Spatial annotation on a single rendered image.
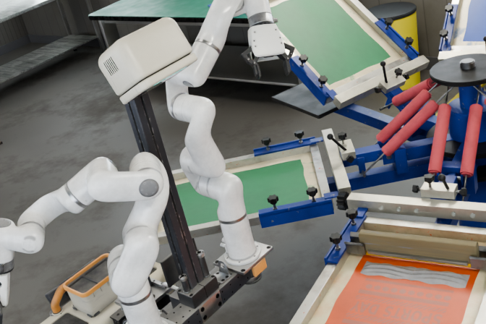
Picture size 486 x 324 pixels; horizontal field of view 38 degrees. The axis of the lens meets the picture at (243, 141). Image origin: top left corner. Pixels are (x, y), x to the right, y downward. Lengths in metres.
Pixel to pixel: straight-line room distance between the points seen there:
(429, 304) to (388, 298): 0.14
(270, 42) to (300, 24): 1.67
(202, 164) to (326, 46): 1.70
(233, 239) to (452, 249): 0.72
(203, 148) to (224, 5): 0.43
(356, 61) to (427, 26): 2.87
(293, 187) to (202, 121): 1.10
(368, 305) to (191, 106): 0.87
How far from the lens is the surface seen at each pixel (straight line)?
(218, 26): 2.12
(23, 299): 4.83
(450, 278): 2.46
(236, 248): 2.36
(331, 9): 3.95
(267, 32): 2.16
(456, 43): 3.85
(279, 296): 4.08
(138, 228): 1.94
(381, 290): 2.45
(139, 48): 1.81
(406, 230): 2.69
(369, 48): 3.78
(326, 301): 2.44
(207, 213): 3.08
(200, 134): 2.10
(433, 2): 6.41
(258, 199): 3.08
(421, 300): 2.40
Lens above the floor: 2.48
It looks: 25 degrees down
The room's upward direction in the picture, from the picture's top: 14 degrees counter-clockwise
